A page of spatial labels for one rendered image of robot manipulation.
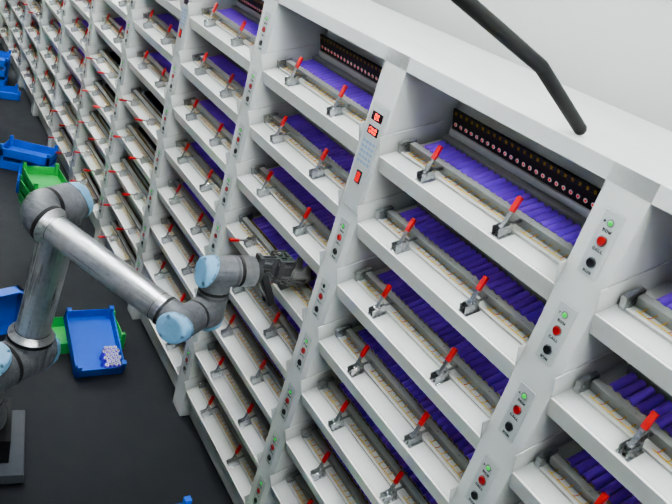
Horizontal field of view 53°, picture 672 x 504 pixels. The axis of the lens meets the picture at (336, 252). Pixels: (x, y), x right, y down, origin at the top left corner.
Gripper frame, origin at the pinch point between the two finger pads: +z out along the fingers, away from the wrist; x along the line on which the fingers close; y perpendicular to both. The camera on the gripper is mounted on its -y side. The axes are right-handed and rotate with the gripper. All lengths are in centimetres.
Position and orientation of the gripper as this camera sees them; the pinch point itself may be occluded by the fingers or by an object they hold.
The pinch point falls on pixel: (309, 276)
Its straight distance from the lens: 211.7
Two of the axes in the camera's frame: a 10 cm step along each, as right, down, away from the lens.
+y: 2.9, -8.7, -4.0
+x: -4.9, -4.9, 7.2
